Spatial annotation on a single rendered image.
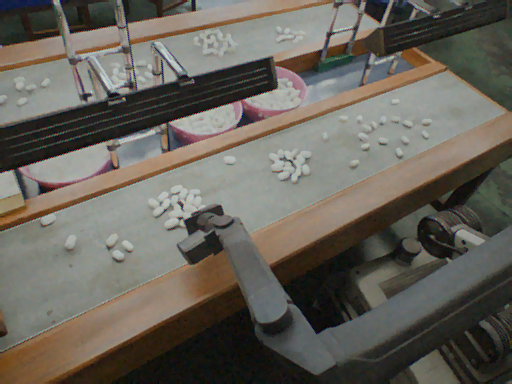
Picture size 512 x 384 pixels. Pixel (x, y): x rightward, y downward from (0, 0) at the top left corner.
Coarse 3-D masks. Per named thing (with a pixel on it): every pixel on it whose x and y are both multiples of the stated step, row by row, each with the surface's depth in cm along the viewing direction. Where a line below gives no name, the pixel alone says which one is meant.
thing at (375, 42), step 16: (496, 0) 130; (432, 16) 116; (448, 16) 120; (464, 16) 123; (480, 16) 127; (496, 16) 132; (384, 32) 108; (400, 32) 111; (416, 32) 114; (432, 32) 118; (448, 32) 121; (368, 48) 112; (384, 48) 109; (400, 48) 113
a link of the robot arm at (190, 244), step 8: (224, 216) 83; (216, 224) 81; (224, 224) 79; (200, 232) 85; (184, 240) 84; (192, 240) 84; (200, 240) 83; (208, 240) 83; (216, 240) 84; (184, 248) 83; (192, 248) 81; (200, 248) 82; (208, 248) 83; (216, 248) 84; (184, 256) 85; (192, 256) 82; (200, 256) 82; (208, 256) 83; (192, 264) 83
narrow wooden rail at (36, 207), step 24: (408, 72) 160; (432, 72) 162; (336, 96) 144; (360, 96) 145; (264, 120) 131; (288, 120) 132; (192, 144) 120; (216, 144) 121; (240, 144) 125; (120, 168) 111; (144, 168) 112; (168, 168) 114; (48, 192) 103; (72, 192) 104; (96, 192) 105; (24, 216) 98
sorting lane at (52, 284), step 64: (320, 128) 135; (384, 128) 139; (448, 128) 143; (128, 192) 109; (256, 192) 114; (320, 192) 116; (0, 256) 93; (64, 256) 94; (128, 256) 96; (64, 320) 85
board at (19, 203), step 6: (18, 186) 102; (6, 198) 99; (12, 198) 99; (18, 198) 99; (0, 204) 98; (6, 204) 98; (12, 204) 98; (18, 204) 98; (24, 204) 98; (0, 210) 96; (6, 210) 97; (12, 210) 97; (0, 216) 96
